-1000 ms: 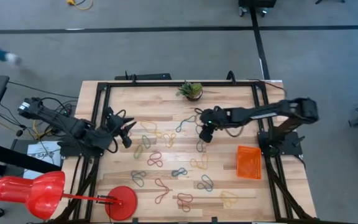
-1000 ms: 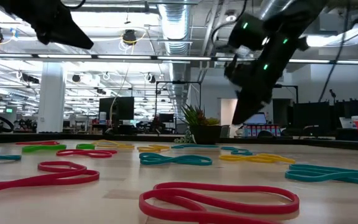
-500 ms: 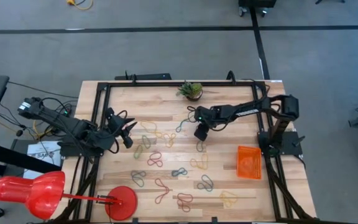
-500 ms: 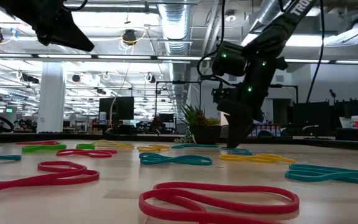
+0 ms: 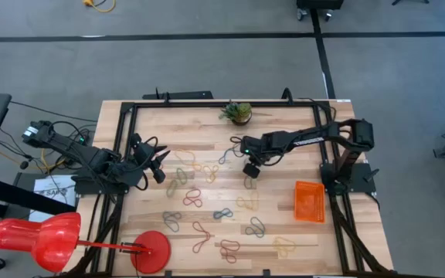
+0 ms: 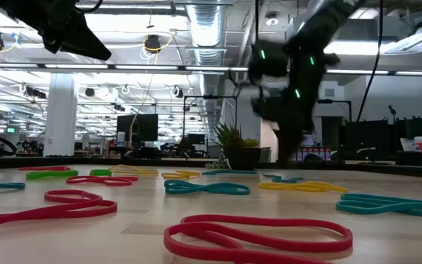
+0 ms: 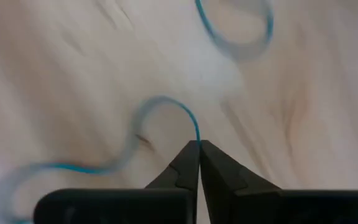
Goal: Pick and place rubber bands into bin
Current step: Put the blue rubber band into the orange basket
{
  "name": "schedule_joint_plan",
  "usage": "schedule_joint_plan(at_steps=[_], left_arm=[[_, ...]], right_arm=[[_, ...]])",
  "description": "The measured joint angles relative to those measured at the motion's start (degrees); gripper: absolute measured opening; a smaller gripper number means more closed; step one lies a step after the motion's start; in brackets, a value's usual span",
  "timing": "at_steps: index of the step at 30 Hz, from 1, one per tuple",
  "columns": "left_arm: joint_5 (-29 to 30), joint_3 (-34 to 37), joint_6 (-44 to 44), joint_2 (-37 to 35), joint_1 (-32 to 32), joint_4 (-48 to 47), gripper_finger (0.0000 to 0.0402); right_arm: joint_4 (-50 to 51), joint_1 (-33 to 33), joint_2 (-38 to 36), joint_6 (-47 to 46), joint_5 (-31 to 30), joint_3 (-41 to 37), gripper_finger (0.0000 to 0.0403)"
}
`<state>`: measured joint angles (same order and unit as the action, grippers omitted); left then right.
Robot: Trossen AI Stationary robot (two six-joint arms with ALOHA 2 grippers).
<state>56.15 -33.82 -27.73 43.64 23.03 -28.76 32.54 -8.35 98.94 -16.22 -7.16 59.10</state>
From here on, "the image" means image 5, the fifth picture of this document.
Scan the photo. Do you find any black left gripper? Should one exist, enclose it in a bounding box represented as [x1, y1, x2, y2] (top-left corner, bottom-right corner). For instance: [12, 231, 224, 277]
[129, 133, 172, 173]

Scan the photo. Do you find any large yellow rubber band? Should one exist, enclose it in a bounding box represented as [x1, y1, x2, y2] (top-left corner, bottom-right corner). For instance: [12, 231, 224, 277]
[173, 147, 202, 172]

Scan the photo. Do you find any grey green rubber band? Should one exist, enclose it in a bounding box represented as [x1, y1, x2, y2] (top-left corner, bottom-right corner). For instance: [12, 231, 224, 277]
[243, 175, 259, 191]

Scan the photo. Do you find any blue rubber band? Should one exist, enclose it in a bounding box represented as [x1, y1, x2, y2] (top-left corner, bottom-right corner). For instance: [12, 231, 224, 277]
[212, 207, 234, 220]
[244, 215, 267, 239]
[217, 143, 243, 165]
[161, 210, 183, 233]

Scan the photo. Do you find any light green rubber band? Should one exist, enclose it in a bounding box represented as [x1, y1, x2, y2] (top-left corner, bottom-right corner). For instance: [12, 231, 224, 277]
[165, 179, 179, 198]

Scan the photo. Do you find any orange plastic mesh bin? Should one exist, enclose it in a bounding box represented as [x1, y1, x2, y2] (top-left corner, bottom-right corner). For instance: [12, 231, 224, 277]
[294, 180, 326, 225]

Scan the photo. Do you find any potted succulent plant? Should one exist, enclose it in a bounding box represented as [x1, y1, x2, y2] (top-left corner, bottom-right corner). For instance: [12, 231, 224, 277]
[218, 100, 253, 127]

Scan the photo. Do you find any black box with antennas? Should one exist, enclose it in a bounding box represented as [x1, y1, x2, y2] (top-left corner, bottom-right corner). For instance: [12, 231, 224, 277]
[142, 87, 215, 101]

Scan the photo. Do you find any white paper sheet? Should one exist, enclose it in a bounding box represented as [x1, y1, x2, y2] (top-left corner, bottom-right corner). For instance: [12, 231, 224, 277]
[28, 175, 77, 224]

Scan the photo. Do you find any red desk lamp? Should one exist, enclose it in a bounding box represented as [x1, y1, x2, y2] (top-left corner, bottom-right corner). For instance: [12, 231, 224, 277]
[0, 211, 172, 275]

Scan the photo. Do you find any black rolling stand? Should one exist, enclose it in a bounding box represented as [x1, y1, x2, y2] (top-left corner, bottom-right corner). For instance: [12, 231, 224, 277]
[0, 172, 77, 271]

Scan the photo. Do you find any black cart with casters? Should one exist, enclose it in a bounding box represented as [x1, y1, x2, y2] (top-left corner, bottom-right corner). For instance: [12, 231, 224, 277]
[295, 0, 345, 22]

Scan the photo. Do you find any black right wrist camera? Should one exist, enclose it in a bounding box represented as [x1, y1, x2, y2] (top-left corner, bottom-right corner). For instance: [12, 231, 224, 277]
[243, 161, 263, 180]

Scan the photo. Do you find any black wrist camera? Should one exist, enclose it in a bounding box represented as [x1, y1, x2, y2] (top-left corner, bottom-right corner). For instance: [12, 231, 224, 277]
[243, 161, 263, 180]
[151, 165, 167, 185]

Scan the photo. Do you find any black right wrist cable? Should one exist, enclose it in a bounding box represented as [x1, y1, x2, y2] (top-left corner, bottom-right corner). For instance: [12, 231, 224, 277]
[261, 151, 287, 168]

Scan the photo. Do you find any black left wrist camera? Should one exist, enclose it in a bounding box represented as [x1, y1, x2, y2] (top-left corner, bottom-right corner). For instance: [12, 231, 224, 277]
[151, 165, 167, 185]

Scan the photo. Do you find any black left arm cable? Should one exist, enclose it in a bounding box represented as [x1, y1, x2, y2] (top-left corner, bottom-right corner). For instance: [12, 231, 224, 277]
[134, 134, 160, 192]

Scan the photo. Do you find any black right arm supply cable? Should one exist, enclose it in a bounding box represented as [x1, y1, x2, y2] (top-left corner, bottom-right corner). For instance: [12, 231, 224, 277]
[282, 87, 338, 123]

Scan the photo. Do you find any black floor cable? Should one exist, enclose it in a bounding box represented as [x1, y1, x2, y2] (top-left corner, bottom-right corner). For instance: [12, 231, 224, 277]
[9, 100, 99, 124]

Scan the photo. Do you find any yellow extension cable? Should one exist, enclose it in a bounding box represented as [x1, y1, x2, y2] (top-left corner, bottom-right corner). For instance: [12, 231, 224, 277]
[82, 0, 117, 14]

